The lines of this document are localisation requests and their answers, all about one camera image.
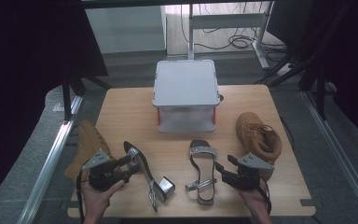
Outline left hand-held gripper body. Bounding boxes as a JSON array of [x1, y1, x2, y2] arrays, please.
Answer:
[[82, 148, 130, 191]]

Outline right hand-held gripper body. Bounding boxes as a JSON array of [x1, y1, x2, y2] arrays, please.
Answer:
[[229, 152, 275, 191]]

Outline silver high-heel sandal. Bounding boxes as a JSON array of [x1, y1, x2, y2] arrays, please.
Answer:
[[123, 140, 176, 214], [185, 139, 218, 206]]

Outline tan suede boot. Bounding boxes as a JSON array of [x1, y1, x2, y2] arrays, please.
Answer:
[[64, 119, 120, 185], [236, 111, 283, 182]]

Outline white two-tier shoe rack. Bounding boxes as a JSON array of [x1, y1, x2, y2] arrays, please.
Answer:
[[151, 59, 222, 134]]

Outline person's right hand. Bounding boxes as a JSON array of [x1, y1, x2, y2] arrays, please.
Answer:
[[237, 180, 270, 216]]

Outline person's left hand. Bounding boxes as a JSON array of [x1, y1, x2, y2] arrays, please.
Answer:
[[82, 180, 126, 217]]

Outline black metal stand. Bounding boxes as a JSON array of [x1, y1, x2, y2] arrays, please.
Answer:
[[61, 71, 113, 122], [255, 0, 329, 120]]

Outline white power strip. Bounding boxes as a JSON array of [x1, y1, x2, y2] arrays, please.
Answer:
[[276, 63, 293, 77]]

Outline dark curtain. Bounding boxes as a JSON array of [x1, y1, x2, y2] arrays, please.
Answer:
[[267, 0, 358, 150], [0, 0, 109, 216]]

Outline grey partition panel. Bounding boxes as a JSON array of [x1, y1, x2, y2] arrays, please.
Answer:
[[85, 6, 166, 54]]

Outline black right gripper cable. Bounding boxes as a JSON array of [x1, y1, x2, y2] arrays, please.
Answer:
[[257, 176, 273, 216]]

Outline aluminium rail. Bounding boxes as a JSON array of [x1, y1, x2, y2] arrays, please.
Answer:
[[17, 94, 84, 224], [301, 90, 358, 218]]

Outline black floor cables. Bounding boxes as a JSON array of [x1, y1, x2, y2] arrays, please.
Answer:
[[180, 3, 288, 63]]

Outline white metal desk frame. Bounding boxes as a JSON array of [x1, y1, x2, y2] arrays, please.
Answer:
[[187, 1, 274, 70]]

